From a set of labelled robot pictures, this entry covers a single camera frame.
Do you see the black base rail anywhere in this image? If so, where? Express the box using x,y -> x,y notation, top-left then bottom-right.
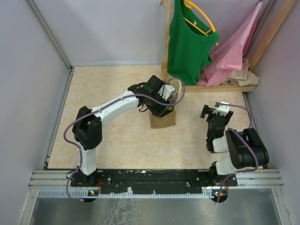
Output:
70,168 -> 238,195

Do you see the purple cable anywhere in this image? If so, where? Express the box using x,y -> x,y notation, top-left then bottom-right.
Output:
215,104 -> 260,203
64,77 -> 186,203

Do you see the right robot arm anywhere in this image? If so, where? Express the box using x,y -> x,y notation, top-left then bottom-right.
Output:
200,102 -> 270,186

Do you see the pink garment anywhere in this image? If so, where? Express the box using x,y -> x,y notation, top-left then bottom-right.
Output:
197,1 -> 263,87

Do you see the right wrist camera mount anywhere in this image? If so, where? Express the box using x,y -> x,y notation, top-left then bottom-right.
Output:
213,101 -> 230,116

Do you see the green tank top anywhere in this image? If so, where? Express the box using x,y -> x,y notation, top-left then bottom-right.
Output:
167,0 -> 220,86

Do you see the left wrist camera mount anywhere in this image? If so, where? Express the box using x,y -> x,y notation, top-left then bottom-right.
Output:
158,84 -> 178,103

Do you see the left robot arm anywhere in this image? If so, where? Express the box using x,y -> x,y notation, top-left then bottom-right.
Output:
72,75 -> 179,186

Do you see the yellow clothes hanger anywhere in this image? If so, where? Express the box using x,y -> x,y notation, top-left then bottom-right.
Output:
182,0 -> 217,37

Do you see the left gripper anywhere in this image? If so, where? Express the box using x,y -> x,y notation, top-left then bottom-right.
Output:
147,91 -> 172,118

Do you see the aluminium frame rail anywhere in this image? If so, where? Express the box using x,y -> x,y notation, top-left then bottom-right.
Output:
29,169 -> 283,202

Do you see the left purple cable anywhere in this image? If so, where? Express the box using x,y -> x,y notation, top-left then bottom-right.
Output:
64,77 -> 186,203

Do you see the wooden clothes rack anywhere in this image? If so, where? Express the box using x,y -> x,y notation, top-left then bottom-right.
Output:
162,0 -> 296,92

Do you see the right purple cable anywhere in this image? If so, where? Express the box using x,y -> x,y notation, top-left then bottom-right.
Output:
215,104 -> 260,203

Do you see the beige crumpled cloth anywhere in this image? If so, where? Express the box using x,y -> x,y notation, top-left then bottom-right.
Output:
222,58 -> 260,86

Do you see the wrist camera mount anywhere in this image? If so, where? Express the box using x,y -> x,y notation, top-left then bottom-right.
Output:
213,101 -> 230,116
158,84 -> 178,103

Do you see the brown canvas bag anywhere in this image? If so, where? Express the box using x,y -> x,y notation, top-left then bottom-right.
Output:
149,77 -> 185,129

